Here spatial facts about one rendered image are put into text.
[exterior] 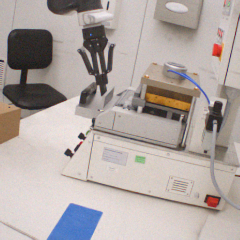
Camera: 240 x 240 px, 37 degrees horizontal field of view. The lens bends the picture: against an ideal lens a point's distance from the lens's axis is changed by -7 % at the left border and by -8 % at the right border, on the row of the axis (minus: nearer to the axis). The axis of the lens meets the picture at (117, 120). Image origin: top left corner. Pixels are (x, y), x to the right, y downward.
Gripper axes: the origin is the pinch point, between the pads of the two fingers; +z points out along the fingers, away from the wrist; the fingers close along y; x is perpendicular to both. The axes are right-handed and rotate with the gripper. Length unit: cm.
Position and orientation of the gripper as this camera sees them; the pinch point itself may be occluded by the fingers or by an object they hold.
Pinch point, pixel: (102, 84)
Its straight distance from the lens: 127.9
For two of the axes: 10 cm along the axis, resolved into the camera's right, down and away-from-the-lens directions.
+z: 1.6, 9.5, 2.7
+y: -9.6, 0.9, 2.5
